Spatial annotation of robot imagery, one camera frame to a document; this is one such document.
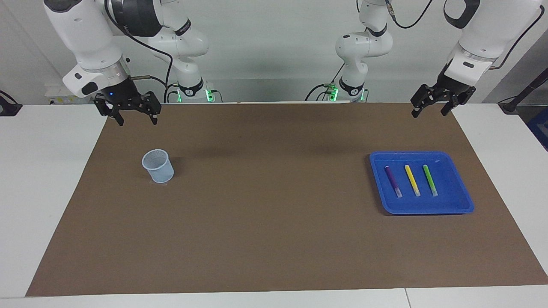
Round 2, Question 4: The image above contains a black base cable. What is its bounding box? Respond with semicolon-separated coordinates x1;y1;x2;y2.
305;63;345;102
166;83;223;103

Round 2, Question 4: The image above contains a black left base cable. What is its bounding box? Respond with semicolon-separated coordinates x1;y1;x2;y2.
305;63;345;102

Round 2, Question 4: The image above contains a white power strip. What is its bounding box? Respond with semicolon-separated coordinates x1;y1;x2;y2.
45;84;78;104

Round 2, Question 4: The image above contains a light blue mesh cup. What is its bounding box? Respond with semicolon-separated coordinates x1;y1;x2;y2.
142;149;175;184

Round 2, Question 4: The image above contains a black table clamp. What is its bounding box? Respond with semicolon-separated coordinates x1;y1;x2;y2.
0;91;22;117

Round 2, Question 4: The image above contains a purple pen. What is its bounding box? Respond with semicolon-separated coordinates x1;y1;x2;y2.
384;166;403;198

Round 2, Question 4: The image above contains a yellow pen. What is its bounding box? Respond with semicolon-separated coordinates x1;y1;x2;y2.
405;165;421;197

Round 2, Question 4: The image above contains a black stand pole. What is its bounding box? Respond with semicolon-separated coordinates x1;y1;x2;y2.
499;68;548;114

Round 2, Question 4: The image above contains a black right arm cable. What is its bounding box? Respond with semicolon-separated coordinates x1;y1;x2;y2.
104;0;174;102

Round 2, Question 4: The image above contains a blue plastic tray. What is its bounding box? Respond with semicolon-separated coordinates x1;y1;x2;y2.
369;151;475;215

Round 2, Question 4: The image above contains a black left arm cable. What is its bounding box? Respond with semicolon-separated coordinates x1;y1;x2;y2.
384;0;545;70

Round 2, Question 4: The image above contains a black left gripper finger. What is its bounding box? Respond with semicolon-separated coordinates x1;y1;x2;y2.
441;87;477;117
411;84;441;118

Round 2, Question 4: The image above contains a blue box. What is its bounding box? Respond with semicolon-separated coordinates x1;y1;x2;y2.
527;107;548;151

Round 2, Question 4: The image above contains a black right base cable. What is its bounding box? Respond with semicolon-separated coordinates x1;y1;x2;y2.
166;83;223;103

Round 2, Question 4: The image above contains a green pen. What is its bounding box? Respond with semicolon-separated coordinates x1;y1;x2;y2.
423;164;438;197

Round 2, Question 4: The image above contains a brown table mat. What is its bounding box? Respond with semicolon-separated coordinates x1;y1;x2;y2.
26;103;548;297

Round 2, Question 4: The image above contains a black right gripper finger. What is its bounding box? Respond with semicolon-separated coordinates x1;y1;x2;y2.
139;91;162;125
94;96;125;126

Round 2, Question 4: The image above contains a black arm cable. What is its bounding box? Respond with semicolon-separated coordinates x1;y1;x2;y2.
104;0;174;102
384;0;545;70

